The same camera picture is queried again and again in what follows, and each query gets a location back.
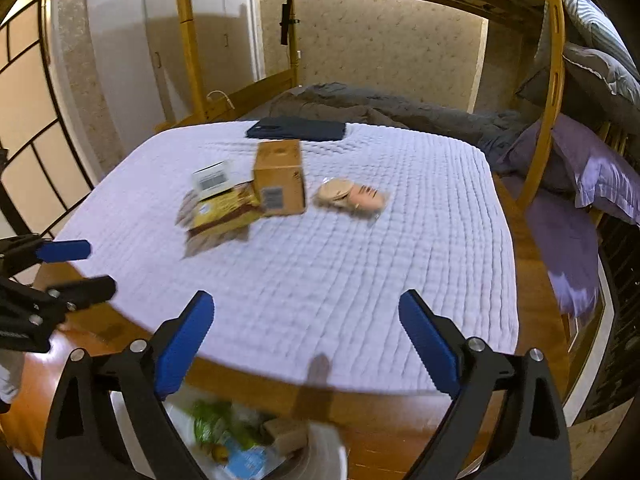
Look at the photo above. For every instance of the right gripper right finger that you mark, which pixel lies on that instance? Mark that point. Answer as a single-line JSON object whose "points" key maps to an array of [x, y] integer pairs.
{"points": [[530, 439]]}

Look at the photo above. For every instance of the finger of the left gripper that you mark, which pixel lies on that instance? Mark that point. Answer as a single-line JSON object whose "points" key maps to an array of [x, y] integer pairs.
{"points": [[82, 294], [65, 251]]}

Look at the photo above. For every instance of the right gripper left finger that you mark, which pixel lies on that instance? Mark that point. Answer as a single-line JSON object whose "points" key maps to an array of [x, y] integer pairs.
{"points": [[83, 439]]}

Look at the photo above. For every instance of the blue white carton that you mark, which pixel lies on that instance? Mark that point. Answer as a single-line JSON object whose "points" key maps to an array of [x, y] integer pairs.
{"points": [[253, 463]]}

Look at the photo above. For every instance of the yellow biscuit packet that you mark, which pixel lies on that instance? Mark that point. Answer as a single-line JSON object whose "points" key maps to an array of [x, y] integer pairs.
{"points": [[218, 219]]}

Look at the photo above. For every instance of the white red blue medicine box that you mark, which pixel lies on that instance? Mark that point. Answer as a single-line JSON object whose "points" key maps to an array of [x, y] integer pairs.
{"points": [[214, 179]]}

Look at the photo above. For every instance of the small gold Loreal box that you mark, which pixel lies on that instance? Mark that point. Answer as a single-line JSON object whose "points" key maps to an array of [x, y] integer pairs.
{"points": [[279, 179]]}

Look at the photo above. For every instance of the makeup puff sponges packet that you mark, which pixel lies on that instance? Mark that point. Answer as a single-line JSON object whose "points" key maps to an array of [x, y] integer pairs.
{"points": [[354, 198]]}

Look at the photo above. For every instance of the green white carton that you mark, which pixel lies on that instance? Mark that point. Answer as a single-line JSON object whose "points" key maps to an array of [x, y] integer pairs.
{"points": [[214, 423]]}

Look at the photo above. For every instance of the large brown cardboard box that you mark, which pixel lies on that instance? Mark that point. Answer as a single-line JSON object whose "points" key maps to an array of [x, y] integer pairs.
{"points": [[288, 435]]}

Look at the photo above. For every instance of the white trash bin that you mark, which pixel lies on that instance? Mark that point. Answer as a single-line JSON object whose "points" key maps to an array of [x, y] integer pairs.
{"points": [[324, 456]]}

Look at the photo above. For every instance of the striped black white clothing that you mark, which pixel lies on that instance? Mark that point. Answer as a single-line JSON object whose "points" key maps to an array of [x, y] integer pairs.
{"points": [[11, 372]]}

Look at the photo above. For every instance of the shoji sliding screen door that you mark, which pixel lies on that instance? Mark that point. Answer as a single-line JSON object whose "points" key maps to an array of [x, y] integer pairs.
{"points": [[44, 180]]}

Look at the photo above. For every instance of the wooden table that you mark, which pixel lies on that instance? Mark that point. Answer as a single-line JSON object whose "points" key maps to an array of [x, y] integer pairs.
{"points": [[384, 433]]}

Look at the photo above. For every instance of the white closet doors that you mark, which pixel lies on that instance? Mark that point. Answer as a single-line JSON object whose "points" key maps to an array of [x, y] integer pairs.
{"points": [[141, 65]]}

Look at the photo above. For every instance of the white quilted mat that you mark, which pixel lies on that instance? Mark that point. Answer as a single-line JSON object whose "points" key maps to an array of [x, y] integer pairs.
{"points": [[324, 283]]}

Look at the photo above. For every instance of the dark blue smartphone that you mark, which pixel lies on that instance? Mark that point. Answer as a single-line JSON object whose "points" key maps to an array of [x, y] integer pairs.
{"points": [[296, 128]]}

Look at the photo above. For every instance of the purple pillow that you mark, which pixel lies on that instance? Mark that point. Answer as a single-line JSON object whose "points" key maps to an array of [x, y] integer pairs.
{"points": [[582, 172]]}

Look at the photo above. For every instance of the grey brown duvet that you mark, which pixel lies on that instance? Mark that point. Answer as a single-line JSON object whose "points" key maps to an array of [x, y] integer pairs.
{"points": [[494, 133]]}

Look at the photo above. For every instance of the grey striped upper bedding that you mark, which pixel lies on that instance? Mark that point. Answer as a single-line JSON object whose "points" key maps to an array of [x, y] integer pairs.
{"points": [[598, 66]]}

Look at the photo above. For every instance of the black clamp on post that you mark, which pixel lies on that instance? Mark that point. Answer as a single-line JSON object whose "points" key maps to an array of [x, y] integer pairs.
{"points": [[287, 23]]}

